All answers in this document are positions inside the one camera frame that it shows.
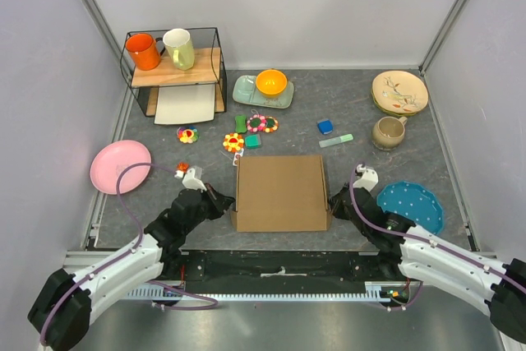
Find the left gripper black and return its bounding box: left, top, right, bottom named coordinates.
left=183, top=182, right=235, bottom=233

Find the green bone toy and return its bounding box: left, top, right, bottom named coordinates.
left=234, top=114, right=247, bottom=134

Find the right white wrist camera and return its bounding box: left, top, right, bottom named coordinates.
left=353, top=164, right=379, bottom=192

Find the beige floral plate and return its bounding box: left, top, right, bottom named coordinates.
left=371, top=70, right=429, bottom=104

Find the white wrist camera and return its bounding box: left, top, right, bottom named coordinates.
left=353, top=164, right=379, bottom=192
left=174, top=166, right=206, bottom=192

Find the orange yellow flower toy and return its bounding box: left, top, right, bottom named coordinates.
left=223, top=132, right=244, bottom=153

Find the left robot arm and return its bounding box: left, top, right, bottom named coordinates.
left=28, top=185, right=235, bottom=350

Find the green plate under floral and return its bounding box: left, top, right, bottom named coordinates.
left=372, top=93, right=427, bottom=117

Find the brown cardboard box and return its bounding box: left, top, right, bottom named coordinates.
left=231, top=155, right=332, bottom=233

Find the pale green mug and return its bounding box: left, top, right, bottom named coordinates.
left=163, top=28, right=195, bottom=71

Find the blue small box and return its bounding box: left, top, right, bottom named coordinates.
left=316, top=118, right=334, bottom=135

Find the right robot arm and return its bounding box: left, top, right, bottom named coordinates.
left=329, top=185, right=525, bottom=344

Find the rainbow flower toy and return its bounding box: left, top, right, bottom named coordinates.
left=177, top=126, right=199, bottom=144

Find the small white tag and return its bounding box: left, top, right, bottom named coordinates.
left=233, top=149, right=244, bottom=166

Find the green double flower toy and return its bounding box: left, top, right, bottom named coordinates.
left=247, top=115, right=279, bottom=133

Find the small orange red toy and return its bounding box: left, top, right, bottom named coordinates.
left=177, top=162, right=190, bottom=173

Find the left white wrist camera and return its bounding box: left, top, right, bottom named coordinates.
left=174, top=166, right=206, bottom=192

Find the pale green stick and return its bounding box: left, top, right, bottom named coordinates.
left=319, top=134, right=353, bottom=148

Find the blue polka dot plate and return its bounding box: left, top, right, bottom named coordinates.
left=376, top=181, right=444, bottom=235

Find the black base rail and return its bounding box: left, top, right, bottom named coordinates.
left=155, top=250, right=406, bottom=295

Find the pale green tray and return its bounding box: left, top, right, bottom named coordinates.
left=233, top=75, right=295, bottom=109

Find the orange mug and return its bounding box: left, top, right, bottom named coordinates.
left=125, top=33, right=161, bottom=71

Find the teal square sponge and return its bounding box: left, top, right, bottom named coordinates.
left=244, top=134, right=262, bottom=149

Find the brown ceramic cup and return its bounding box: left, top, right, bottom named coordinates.
left=371, top=116, right=408, bottom=150

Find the pink plate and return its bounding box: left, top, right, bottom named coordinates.
left=90, top=140, right=151, bottom=195

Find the black wire wooden shelf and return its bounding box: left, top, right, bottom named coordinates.
left=119, top=27, right=228, bottom=118

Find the orange bowl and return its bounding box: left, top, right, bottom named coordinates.
left=256, top=69, right=288, bottom=97

